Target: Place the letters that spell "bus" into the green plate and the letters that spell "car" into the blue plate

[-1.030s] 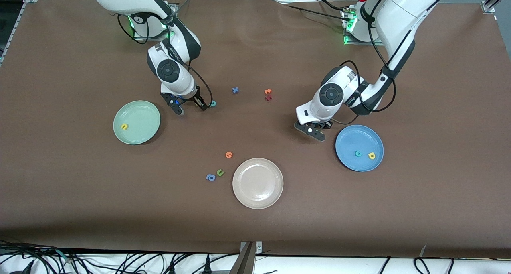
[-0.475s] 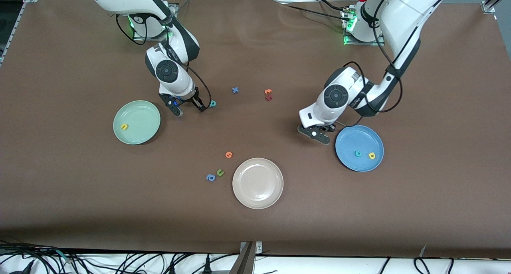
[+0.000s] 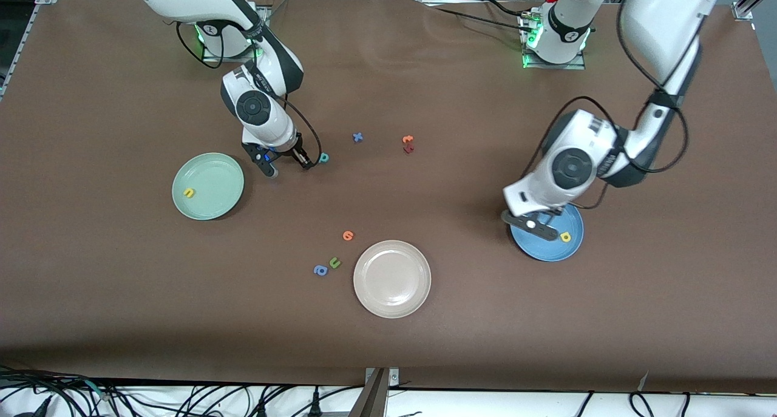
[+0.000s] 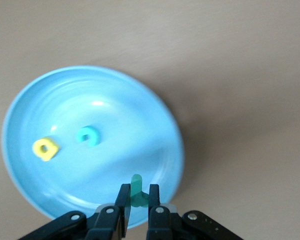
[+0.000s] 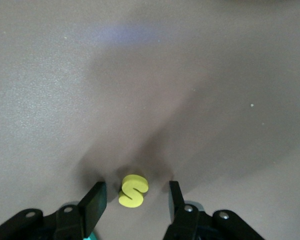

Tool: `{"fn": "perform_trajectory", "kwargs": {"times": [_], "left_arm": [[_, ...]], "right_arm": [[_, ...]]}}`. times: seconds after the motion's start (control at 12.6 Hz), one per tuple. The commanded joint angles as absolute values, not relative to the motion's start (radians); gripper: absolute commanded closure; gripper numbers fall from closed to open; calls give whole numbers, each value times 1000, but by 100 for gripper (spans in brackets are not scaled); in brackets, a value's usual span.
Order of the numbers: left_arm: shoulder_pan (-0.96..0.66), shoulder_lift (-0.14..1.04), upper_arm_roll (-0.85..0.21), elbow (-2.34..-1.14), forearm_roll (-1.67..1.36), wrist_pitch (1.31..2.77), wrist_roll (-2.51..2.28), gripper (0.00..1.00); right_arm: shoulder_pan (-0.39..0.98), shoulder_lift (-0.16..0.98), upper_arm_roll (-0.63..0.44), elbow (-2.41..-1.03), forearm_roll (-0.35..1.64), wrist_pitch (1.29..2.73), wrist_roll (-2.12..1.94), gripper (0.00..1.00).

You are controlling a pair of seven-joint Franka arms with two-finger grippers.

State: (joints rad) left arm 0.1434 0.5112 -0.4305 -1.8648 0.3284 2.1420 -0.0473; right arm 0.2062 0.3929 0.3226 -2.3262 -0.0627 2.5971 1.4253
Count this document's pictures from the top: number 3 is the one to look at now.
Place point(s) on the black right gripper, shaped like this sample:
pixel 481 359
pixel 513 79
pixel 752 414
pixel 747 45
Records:
pixel 294 150

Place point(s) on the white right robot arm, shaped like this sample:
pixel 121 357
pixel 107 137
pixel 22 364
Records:
pixel 255 107

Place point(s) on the green plate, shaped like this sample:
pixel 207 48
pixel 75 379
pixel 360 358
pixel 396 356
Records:
pixel 207 186

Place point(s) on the green letter u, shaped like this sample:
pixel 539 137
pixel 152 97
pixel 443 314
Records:
pixel 334 264

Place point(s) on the blue letter a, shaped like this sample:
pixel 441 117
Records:
pixel 320 271

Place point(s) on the beige plate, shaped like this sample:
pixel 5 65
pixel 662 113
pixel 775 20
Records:
pixel 392 278

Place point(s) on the brown table cover sheet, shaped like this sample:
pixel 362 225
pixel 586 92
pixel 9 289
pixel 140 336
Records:
pixel 388 350

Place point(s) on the black power plug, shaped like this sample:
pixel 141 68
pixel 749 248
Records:
pixel 315 402
pixel 261 408

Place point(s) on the blue plate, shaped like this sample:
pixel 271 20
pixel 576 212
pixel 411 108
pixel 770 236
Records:
pixel 546 250

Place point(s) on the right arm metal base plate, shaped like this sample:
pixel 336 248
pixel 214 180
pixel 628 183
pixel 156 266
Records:
pixel 209 56

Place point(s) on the metal table edge bracket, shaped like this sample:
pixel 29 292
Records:
pixel 393 377

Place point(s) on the grey metal post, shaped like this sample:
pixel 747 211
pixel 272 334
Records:
pixel 371 399

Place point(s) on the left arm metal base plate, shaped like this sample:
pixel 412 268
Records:
pixel 581 64

